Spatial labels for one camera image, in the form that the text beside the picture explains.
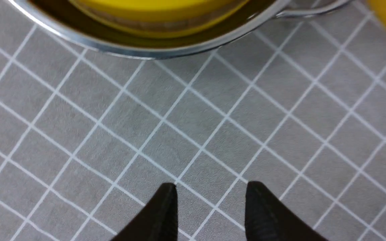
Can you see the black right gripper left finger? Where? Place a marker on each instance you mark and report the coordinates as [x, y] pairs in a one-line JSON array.
[[157, 220]]

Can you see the bamboo steamer basket yellow rim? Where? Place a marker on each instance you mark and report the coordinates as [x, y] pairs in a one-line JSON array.
[[163, 29]]

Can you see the grey checked tablecloth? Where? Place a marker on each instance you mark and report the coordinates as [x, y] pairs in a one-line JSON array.
[[86, 138]]

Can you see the stainless steel pot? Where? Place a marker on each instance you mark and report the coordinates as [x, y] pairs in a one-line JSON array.
[[63, 19]]

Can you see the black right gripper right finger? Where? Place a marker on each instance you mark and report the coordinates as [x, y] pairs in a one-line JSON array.
[[268, 219]]

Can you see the woven bamboo steamer lid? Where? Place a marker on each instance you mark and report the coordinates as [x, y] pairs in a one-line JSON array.
[[157, 10]]

